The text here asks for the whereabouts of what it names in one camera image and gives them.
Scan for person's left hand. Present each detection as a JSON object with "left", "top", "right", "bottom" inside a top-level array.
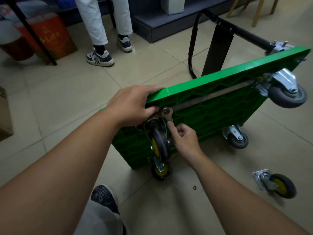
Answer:
[{"left": 105, "top": 85, "right": 165, "bottom": 128}]

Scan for silver wrench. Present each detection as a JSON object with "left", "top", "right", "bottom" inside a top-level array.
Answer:
[{"left": 161, "top": 107, "right": 174, "bottom": 124}]

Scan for brown cardboard box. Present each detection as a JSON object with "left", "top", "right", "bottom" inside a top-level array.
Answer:
[{"left": 0, "top": 86, "right": 14, "bottom": 142}]

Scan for person's light trousers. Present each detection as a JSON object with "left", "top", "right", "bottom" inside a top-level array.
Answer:
[{"left": 73, "top": 199, "right": 130, "bottom": 235}]

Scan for wooden stool legs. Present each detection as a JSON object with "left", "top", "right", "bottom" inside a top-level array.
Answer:
[{"left": 226, "top": 0, "right": 280, "bottom": 28}]

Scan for person's right forearm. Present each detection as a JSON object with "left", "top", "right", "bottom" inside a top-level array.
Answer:
[{"left": 192, "top": 155, "right": 308, "bottom": 235}]

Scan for person's dark shoe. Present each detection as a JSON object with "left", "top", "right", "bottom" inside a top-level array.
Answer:
[{"left": 91, "top": 185, "right": 120, "bottom": 215}]

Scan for person's left forearm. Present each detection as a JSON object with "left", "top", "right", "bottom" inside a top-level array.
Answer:
[{"left": 0, "top": 107, "right": 120, "bottom": 235}]

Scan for white box on shelf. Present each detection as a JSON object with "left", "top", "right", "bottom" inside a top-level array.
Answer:
[{"left": 160, "top": 0, "right": 186, "bottom": 15}]

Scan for green platform trolley deck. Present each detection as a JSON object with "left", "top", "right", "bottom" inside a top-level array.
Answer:
[{"left": 99, "top": 8, "right": 311, "bottom": 170}]

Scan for person's right hand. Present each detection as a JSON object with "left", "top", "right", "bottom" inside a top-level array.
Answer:
[{"left": 167, "top": 121, "right": 206, "bottom": 168}]

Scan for blue plastic crate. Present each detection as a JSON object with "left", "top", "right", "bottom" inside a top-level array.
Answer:
[{"left": 56, "top": 0, "right": 78, "bottom": 9}]

